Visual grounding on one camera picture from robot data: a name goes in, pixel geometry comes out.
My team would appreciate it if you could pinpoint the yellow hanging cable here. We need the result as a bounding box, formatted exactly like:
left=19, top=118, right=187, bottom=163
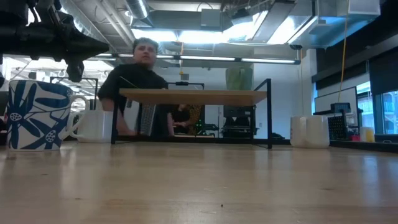
left=336, top=0, right=349, bottom=103

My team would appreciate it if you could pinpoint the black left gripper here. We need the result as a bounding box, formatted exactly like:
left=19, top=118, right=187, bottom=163
left=0, top=19, right=111, bottom=83

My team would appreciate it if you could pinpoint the white and yellow cup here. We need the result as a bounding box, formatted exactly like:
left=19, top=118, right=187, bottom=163
left=359, top=126, right=376, bottom=144

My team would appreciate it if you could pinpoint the person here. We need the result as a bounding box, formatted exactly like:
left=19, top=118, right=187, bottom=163
left=97, top=37, right=170, bottom=137
left=167, top=104, right=203, bottom=136

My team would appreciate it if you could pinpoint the blue floral white mug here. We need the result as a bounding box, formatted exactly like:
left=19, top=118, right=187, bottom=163
left=6, top=80, right=91, bottom=152

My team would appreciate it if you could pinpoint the round silver air duct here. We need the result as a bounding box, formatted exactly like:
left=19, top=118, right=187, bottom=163
left=125, top=0, right=150, bottom=21

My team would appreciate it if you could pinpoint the grey mesh panel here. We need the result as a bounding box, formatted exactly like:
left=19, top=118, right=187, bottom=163
left=141, top=104, right=157, bottom=137

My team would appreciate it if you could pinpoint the black perforated crate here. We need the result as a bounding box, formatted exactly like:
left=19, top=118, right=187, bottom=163
left=326, top=102, right=363, bottom=141

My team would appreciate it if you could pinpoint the black equipment stand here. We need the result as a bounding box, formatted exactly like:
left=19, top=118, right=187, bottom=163
left=221, top=105, right=257, bottom=139

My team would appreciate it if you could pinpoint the whiteboard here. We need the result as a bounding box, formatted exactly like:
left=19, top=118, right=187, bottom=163
left=313, top=86, right=359, bottom=114

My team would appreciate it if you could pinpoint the long ceiling light bar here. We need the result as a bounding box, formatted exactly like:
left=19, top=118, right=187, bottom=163
left=93, top=53, right=301, bottom=65

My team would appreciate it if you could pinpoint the wooden shelf black metal frame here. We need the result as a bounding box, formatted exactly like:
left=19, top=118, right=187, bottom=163
left=111, top=78, right=274, bottom=149

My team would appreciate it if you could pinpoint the green bag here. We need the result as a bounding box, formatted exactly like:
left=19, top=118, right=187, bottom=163
left=225, top=67, right=254, bottom=91

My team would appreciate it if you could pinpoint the white mug green interior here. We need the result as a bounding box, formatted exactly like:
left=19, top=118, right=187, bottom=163
left=305, top=114, right=331, bottom=149

